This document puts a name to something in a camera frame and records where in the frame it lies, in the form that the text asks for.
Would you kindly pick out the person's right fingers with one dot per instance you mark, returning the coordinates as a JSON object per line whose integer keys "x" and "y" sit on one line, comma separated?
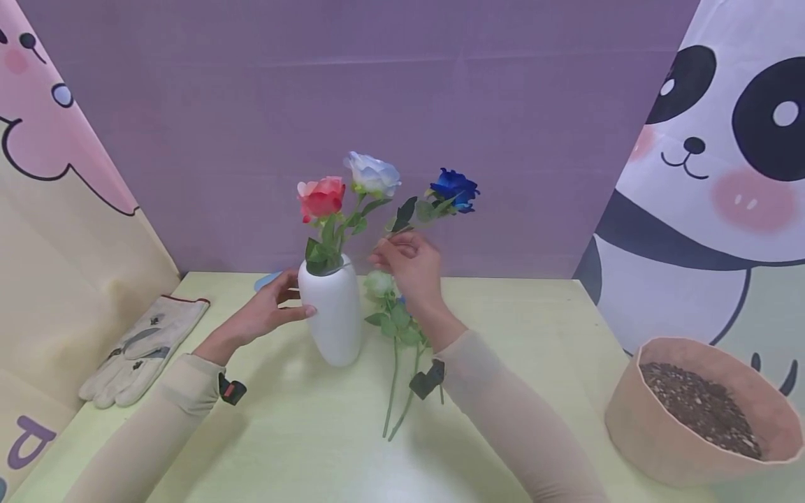
{"x": 393, "y": 255}

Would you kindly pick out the dark potting soil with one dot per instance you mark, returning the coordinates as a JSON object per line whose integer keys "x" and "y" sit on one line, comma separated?
{"x": 698, "y": 405}

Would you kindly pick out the dark blue artificial rose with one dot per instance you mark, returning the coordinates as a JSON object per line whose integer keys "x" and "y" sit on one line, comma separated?
{"x": 454, "y": 187}

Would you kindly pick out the person's left hand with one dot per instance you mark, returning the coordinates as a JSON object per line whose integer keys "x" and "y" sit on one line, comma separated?
{"x": 255, "y": 318}

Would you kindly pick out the person's left fingers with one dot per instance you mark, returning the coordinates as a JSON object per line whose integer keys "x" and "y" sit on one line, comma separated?
{"x": 286, "y": 281}

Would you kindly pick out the black wrist band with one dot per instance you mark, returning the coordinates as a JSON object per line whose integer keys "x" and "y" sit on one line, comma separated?
{"x": 427, "y": 381}
{"x": 231, "y": 390}

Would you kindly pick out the white-green artificial rose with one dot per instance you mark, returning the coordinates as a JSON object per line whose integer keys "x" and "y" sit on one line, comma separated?
{"x": 379, "y": 283}

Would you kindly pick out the tan round plant pot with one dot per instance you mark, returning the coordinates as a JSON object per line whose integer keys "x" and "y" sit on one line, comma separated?
{"x": 654, "y": 440}

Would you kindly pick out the person's left forearm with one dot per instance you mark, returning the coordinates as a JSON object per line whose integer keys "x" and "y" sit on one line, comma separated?
{"x": 157, "y": 426}

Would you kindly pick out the person's right hand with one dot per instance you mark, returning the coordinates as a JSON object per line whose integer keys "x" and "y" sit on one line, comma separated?
{"x": 418, "y": 276}

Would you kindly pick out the person's left thumb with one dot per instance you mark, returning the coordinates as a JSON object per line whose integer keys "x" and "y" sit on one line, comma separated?
{"x": 297, "y": 314}

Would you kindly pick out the person's right forearm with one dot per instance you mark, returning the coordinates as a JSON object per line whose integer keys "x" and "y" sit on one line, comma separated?
{"x": 503, "y": 419}

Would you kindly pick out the red artificial rose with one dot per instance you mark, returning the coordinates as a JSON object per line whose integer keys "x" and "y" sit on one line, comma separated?
{"x": 322, "y": 198}

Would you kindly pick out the beige leather work glove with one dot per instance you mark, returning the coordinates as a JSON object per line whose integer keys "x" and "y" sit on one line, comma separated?
{"x": 141, "y": 349}

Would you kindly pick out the white ceramic vase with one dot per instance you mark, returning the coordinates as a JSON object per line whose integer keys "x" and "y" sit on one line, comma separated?
{"x": 333, "y": 314}

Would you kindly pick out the white pale-blue artificial rose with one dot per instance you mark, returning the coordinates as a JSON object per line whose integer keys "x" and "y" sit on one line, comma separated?
{"x": 374, "y": 175}

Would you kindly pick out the light blue flat object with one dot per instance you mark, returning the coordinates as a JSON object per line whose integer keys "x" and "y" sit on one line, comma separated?
{"x": 265, "y": 281}

